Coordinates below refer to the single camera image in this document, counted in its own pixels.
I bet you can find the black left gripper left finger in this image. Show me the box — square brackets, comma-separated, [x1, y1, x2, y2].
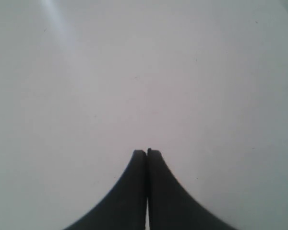
[66, 150, 147, 230]

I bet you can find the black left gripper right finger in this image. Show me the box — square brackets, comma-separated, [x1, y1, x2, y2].
[146, 149, 234, 230]

